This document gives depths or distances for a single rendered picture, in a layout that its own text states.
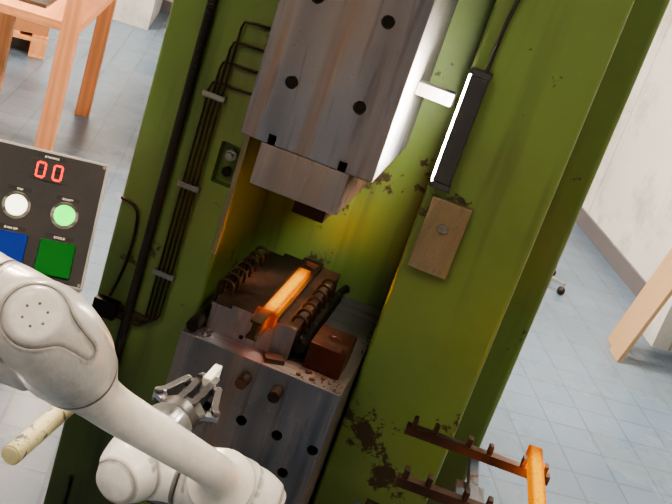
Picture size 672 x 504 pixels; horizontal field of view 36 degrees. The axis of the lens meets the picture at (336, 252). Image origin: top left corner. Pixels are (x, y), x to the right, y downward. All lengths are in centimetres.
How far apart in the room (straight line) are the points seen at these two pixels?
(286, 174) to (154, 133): 38
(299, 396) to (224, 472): 77
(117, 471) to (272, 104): 88
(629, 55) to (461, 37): 41
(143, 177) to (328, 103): 54
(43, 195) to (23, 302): 118
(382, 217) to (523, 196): 53
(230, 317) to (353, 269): 51
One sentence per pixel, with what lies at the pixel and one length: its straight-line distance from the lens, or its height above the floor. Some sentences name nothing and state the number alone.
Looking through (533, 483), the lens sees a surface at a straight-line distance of 213.
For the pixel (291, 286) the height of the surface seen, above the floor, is 101.
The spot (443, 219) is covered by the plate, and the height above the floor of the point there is 131.
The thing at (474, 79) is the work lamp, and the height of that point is 162.
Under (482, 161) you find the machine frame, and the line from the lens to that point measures 223.
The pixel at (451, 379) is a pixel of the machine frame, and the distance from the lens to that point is 238.
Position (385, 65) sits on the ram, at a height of 160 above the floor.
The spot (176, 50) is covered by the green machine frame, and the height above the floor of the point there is 145.
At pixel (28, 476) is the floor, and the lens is 330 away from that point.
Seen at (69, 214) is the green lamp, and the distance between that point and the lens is 225.
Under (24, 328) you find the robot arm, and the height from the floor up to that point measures 142.
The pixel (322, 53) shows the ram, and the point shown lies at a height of 158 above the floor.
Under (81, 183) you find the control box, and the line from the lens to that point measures 227.
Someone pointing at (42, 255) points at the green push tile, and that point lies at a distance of 224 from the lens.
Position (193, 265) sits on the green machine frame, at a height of 98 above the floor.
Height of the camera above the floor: 193
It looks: 20 degrees down
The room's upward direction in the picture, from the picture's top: 19 degrees clockwise
